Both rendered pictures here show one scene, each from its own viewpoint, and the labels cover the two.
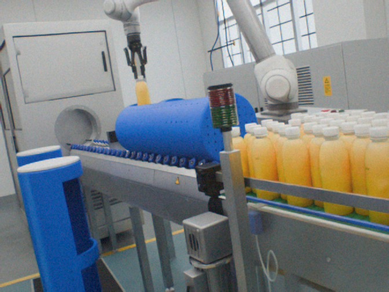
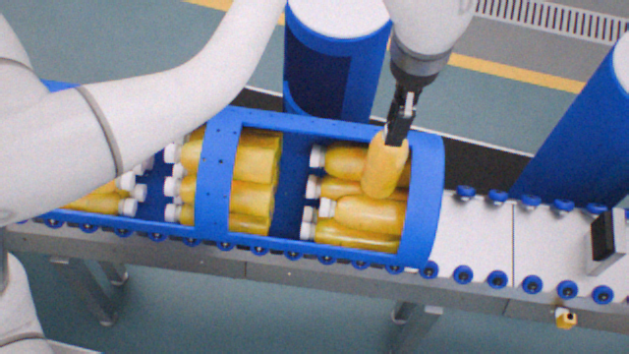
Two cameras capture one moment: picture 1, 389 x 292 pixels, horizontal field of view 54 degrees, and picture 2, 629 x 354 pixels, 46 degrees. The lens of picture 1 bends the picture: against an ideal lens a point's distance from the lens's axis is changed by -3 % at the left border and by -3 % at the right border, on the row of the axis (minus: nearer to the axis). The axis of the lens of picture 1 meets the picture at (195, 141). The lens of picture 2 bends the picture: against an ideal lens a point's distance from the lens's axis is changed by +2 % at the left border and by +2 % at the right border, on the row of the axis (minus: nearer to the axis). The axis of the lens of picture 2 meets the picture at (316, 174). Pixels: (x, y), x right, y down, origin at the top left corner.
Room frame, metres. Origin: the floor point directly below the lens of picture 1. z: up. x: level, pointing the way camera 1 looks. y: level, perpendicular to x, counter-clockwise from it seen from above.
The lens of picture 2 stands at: (2.39, -0.37, 2.46)
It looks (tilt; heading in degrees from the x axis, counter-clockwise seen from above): 63 degrees down; 122
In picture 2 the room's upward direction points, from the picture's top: 7 degrees clockwise
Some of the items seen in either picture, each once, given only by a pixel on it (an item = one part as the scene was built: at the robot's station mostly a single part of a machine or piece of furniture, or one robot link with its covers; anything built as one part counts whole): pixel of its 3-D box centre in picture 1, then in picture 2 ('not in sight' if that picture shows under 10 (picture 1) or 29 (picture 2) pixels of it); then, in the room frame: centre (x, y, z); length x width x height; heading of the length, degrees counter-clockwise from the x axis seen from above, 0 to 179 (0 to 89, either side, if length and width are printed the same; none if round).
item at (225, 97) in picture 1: (221, 97); not in sight; (0.93, -0.08, 1.23); 0.06 x 0.06 x 0.04
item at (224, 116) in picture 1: (224, 116); not in sight; (0.93, -0.08, 1.18); 0.06 x 0.06 x 0.05
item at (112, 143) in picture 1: (116, 141); (600, 243); (2.58, 0.52, 1.00); 0.10 x 0.04 x 0.15; 122
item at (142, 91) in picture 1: (143, 97); (384, 160); (2.15, 0.25, 1.26); 0.07 x 0.07 x 0.20
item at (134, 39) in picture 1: (134, 43); (413, 71); (2.15, 0.25, 1.55); 0.08 x 0.07 x 0.09; 122
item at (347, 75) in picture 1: (283, 132); not in sight; (3.81, -0.88, 0.72); 2.15 x 0.54 x 1.45; 25
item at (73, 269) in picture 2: not in sight; (87, 289); (1.54, -0.21, 0.31); 0.06 x 0.06 x 0.63; 32
